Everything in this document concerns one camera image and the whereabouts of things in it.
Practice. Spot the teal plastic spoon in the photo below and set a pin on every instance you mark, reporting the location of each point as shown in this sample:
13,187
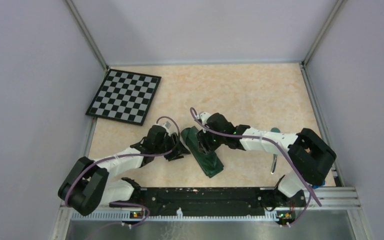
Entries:
275,130

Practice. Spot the silver metal fork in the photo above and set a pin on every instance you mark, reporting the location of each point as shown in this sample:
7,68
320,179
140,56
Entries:
274,164

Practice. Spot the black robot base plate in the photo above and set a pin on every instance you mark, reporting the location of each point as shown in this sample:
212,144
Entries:
215,201

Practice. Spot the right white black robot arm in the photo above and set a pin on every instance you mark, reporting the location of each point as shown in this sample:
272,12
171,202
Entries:
310,158

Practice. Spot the white toothed cable rail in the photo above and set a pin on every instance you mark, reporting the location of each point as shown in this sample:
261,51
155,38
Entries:
125,216

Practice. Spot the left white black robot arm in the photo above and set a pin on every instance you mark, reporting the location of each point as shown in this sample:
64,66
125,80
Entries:
91,182

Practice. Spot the black grey checkerboard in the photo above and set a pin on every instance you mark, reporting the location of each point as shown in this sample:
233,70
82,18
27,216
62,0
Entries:
124,96

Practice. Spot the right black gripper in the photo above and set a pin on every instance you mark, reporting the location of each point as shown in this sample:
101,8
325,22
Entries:
203,135

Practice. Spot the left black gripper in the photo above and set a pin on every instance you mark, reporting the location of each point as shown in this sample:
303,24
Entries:
182,150

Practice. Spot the blue toy car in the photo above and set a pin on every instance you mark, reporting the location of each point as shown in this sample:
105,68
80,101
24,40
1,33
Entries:
316,186

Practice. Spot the dark green cloth napkin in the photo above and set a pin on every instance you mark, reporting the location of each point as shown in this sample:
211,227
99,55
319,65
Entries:
209,163

